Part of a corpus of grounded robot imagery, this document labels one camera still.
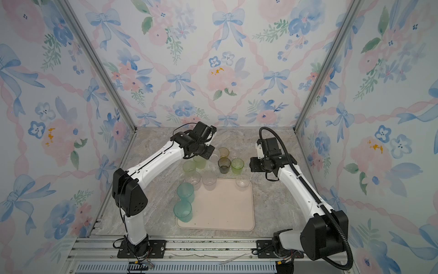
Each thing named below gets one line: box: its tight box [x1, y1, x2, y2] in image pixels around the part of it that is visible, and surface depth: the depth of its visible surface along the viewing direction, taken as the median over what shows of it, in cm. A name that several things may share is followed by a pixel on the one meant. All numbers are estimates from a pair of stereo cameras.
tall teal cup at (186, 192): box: [176, 182, 196, 203], surface depth 88 cm
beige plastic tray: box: [175, 178, 256, 232], surface depth 86 cm
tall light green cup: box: [192, 154, 208, 170], surface depth 95 cm
